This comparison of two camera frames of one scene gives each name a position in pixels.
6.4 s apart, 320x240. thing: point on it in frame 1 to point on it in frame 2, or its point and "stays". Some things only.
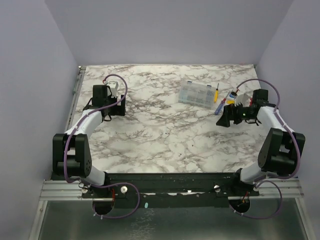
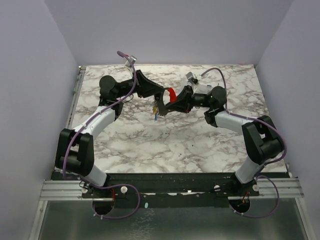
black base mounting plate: (171, 190) stays
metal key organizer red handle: (230, 101) to (163, 110)
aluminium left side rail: (81, 70) stays
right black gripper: (232, 113) to (189, 96)
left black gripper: (118, 110) to (145, 87)
